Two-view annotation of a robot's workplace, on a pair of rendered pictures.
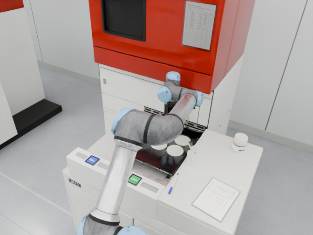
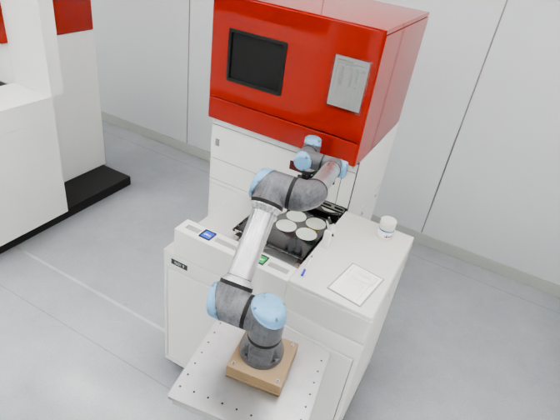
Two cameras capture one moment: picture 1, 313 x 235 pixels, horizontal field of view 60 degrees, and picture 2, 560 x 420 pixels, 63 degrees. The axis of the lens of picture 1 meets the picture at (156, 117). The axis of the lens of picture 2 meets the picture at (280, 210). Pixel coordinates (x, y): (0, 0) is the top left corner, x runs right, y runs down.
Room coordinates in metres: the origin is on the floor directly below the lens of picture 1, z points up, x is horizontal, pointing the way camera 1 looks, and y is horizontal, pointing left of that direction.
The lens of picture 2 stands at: (-0.53, 0.16, 2.14)
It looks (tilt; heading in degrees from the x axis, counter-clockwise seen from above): 33 degrees down; 356
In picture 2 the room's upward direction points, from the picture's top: 9 degrees clockwise
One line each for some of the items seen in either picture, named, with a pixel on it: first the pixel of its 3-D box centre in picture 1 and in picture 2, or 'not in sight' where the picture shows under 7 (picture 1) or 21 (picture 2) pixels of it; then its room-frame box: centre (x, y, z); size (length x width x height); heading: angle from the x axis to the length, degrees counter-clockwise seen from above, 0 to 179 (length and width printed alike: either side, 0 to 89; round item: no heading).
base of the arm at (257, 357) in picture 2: not in sight; (262, 342); (0.52, 0.06, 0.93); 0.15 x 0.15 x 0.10
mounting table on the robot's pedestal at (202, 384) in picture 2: not in sight; (255, 378); (0.50, 0.07, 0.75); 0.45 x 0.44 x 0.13; 161
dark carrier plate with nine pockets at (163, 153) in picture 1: (159, 144); (286, 226); (1.26, -0.02, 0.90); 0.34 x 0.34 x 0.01; 62
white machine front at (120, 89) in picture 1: (150, 101); (277, 172); (1.55, 0.04, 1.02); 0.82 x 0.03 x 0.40; 62
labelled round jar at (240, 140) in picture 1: (239, 143); (386, 228); (1.16, -0.46, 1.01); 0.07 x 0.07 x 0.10
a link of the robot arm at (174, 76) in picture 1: (172, 83); (311, 149); (1.30, -0.08, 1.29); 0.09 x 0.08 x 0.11; 161
